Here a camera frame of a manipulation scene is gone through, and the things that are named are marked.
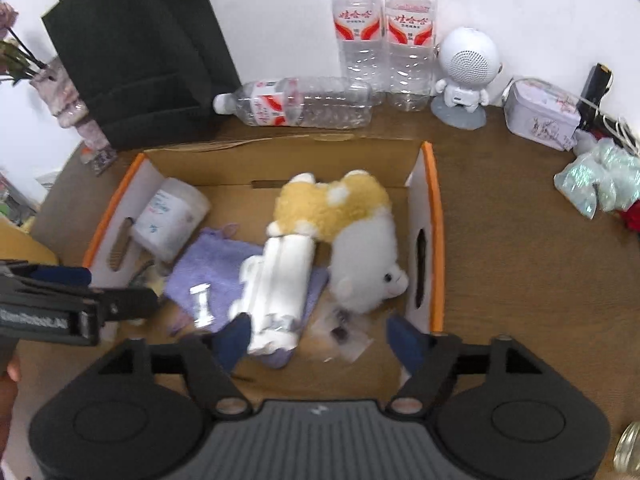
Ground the yellow thermos jug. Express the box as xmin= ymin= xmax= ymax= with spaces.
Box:
xmin=0 ymin=217 xmax=58 ymax=264

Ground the dried pink rose bouquet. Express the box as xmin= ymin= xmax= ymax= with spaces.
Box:
xmin=0 ymin=2 xmax=48 ymax=86

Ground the glass jar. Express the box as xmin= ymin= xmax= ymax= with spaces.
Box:
xmin=613 ymin=420 xmax=640 ymax=479

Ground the iridescent cellophane wrap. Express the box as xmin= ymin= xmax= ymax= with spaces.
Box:
xmin=553 ymin=139 xmax=639 ymax=220

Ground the right standing water bottle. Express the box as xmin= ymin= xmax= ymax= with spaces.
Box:
xmin=385 ymin=0 xmax=437 ymax=112

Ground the standing water bottle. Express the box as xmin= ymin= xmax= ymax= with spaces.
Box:
xmin=331 ymin=0 xmax=386 ymax=105
xmin=385 ymin=0 xmax=437 ymax=112

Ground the clear plastic wrapper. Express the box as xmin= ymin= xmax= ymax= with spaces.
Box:
xmin=308 ymin=306 xmax=372 ymax=364

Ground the white wet wipes canister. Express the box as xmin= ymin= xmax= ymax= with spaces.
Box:
xmin=130 ymin=178 xmax=210 ymax=263

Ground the small dark card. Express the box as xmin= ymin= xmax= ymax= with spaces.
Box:
xmin=80 ymin=146 xmax=117 ymax=177

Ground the red small object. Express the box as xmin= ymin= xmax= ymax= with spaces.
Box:
xmin=617 ymin=200 xmax=640 ymax=233

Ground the pink textured vase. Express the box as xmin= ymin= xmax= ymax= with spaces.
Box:
xmin=30 ymin=58 xmax=110 ymax=151

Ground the purple towel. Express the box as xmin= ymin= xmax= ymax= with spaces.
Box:
xmin=165 ymin=229 xmax=329 ymax=368

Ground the person's left hand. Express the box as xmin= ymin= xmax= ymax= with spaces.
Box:
xmin=0 ymin=354 xmax=22 ymax=456

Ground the white oval tin box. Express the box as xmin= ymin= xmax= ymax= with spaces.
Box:
xmin=503 ymin=78 xmax=582 ymax=152

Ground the lying water bottle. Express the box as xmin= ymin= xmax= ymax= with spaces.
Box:
xmin=213 ymin=77 xmax=373 ymax=130

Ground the white yellow plush toy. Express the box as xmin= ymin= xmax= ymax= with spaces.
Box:
xmin=267 ymin=169 xmax=409 ymax=314

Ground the black paper shopping bag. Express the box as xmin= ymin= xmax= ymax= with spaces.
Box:
xmin=42 ymin=0 xmax=241 ymax=151

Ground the left standing water bottle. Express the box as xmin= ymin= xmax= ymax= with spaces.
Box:
xmin=331 ymin=0 xmax=386 ymax=105

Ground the white astronaut speaker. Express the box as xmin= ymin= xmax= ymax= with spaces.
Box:
xmin=431 ymin=27 xmax=502 ymax=131

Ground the white package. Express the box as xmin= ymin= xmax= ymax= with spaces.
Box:
xmin=229 ymin=234 xmax=316 ymax=356

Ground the red orange cardboard box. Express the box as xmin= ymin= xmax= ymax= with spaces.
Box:
xmin=85 ymin=136 xmax=445 ymax=403

